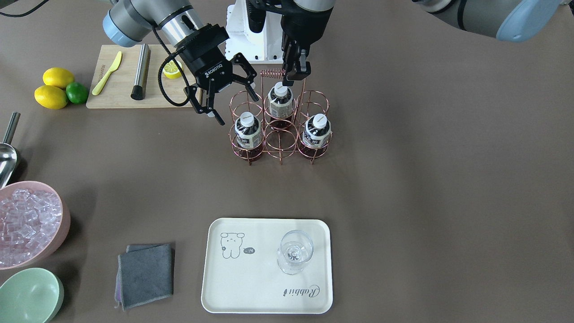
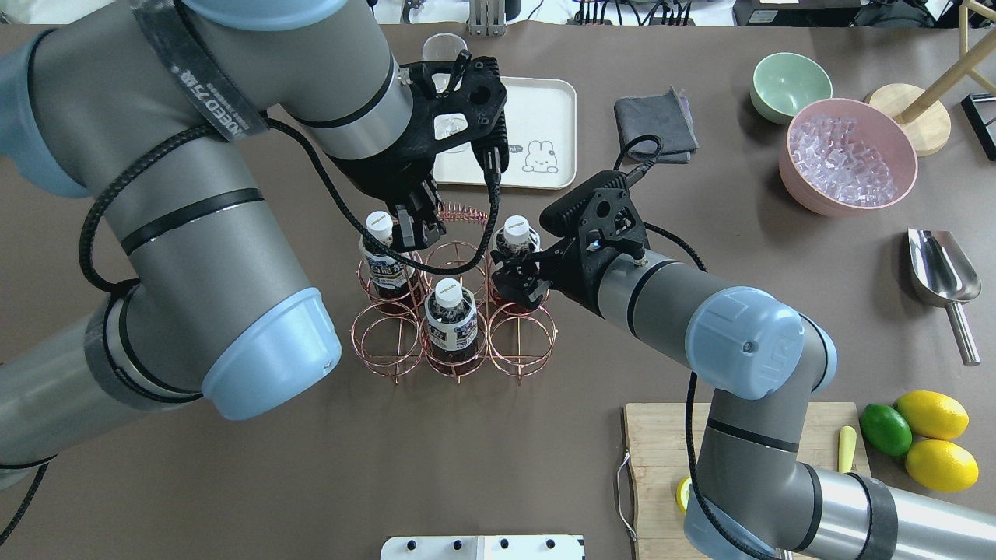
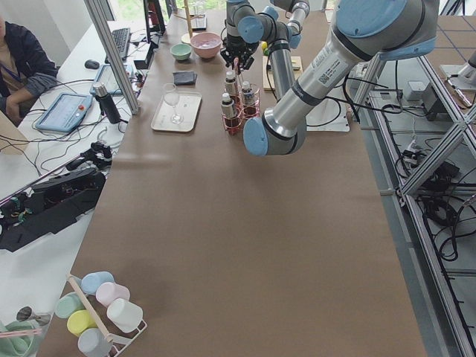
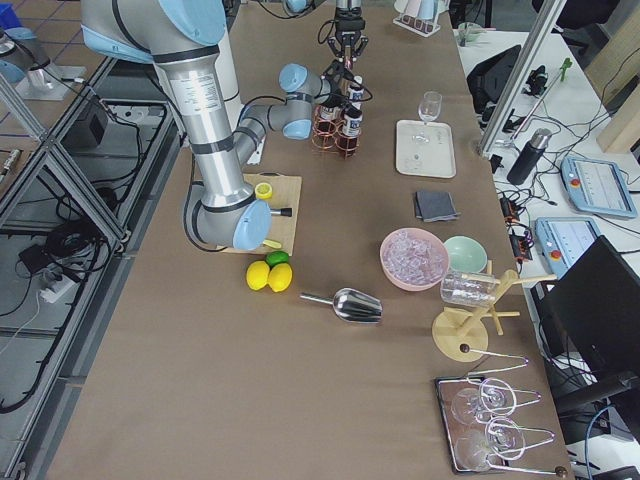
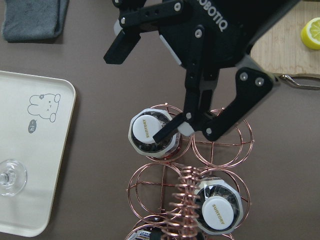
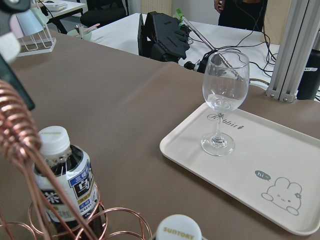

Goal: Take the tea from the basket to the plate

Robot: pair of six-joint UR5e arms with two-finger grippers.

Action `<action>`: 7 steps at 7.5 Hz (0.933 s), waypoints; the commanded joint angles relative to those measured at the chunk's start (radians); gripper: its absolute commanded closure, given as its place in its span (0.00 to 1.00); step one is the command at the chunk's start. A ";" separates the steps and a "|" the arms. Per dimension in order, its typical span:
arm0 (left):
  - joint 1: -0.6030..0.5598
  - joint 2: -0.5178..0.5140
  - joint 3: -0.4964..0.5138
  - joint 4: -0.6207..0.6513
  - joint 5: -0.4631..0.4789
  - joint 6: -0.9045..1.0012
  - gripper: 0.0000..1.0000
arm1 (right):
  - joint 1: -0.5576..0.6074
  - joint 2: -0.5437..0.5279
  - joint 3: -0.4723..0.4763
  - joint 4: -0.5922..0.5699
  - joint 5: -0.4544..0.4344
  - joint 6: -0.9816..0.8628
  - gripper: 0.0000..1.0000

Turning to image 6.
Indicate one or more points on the clear wine glass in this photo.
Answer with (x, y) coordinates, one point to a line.
(225, 87)

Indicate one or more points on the cream rabbit tray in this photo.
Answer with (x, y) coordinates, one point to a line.
(274, 170)

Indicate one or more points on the black equipment on table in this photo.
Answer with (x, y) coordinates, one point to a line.
(162, 37)

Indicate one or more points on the tea bottle front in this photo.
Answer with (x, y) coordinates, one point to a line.
(178, 227)

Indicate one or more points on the copper wire bottle basket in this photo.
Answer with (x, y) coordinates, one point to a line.
(20, 144)

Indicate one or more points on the aluminium frame post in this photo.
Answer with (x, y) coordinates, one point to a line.
(300, 32)

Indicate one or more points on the tea bottle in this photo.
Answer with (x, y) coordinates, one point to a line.
(71, 165)
(178, 227)

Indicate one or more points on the tea bottle rear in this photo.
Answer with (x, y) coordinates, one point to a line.
(71, 165)

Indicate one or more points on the person in black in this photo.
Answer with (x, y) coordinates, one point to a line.
(241, 14)

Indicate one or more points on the white wire cup rack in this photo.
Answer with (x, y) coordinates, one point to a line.
(31, 30)

